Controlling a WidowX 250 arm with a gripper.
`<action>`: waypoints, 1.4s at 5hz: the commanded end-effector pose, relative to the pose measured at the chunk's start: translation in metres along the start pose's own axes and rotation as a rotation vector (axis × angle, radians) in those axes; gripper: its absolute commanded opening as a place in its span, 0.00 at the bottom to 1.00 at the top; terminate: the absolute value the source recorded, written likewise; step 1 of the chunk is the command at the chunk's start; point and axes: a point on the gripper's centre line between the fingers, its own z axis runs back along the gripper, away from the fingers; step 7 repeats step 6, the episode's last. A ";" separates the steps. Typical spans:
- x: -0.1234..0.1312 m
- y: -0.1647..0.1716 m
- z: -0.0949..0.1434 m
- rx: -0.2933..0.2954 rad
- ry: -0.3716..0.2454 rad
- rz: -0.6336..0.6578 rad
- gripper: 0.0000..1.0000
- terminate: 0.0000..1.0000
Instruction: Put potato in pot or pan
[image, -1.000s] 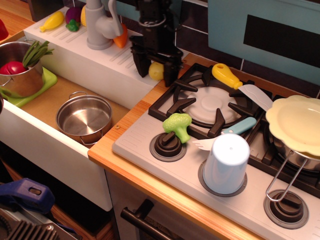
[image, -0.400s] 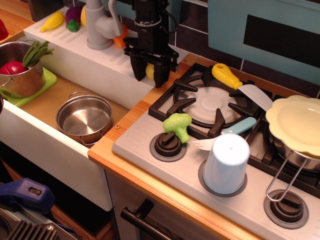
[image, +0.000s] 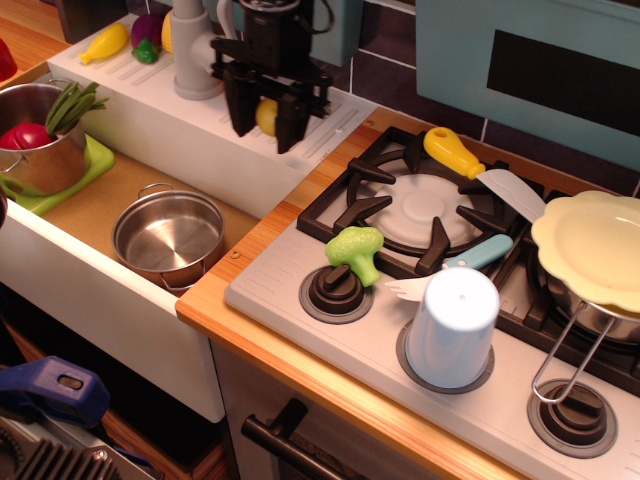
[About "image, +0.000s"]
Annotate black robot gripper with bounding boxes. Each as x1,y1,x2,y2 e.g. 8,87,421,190
212,4,334,154

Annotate yellow toy potato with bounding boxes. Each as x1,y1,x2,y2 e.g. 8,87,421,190
255,98,278,137

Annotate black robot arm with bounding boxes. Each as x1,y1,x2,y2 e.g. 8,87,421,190
211,1,334,154

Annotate small steel pot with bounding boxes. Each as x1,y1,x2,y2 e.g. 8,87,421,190
111,182,225,295

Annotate tall steel pot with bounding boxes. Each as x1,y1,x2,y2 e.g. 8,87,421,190
1,83,89,196

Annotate grey toy faucet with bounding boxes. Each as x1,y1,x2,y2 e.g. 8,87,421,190
170,0,224,101

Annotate yellow toy corn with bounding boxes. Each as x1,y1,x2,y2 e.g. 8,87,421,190
161,13,173,54

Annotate purple toy eggplant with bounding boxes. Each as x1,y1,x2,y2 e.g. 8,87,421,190
130,14,164,49

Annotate yellow toy squash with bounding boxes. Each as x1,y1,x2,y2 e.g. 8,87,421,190
79,22,129,64

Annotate light green toy broccoli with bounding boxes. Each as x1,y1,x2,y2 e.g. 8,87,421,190
325,226,384,287

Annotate green cutting board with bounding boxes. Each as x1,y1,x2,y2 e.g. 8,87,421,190
1,135,115,216

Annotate black stove grate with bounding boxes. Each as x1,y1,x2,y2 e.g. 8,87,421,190
296,125,640,396

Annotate green toy beans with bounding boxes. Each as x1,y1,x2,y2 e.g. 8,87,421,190
44,82,108,137

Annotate left black stove knob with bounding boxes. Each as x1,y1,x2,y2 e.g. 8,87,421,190
307,263,365,315

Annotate black stove knob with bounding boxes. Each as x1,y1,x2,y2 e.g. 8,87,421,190
307,263,365,315
538,385,608,447

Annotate red toy tomato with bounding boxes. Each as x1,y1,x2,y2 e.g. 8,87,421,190
1,122,56,150

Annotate red object at edge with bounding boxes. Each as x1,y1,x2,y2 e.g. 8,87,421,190
0,39,18,82

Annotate teal microwave cabinet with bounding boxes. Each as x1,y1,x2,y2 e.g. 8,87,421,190
416,1,639,169

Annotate light blue plastic cup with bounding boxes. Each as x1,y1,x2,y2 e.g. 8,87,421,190
405,267,500,390

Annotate pale yellow plate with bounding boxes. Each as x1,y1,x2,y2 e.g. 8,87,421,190
531,191,639,314

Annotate blue clamp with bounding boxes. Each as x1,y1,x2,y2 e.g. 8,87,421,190
1,356,111,428

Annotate black ribbed metal base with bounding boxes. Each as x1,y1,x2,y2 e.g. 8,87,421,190
1,418,165,479

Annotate right black stove knob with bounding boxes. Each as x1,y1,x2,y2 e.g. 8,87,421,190
538,385,608,447

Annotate yellow handled toy knife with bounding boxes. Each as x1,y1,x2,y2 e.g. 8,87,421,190
423,127,546,224

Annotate blue handled white fork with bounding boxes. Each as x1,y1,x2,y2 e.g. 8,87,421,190
385,234,514,302

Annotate black oven door handle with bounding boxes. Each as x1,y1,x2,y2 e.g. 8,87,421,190
241,398,344,480

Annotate steel saucepan with wire handle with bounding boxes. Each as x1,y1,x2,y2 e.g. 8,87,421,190
531,250,639,405

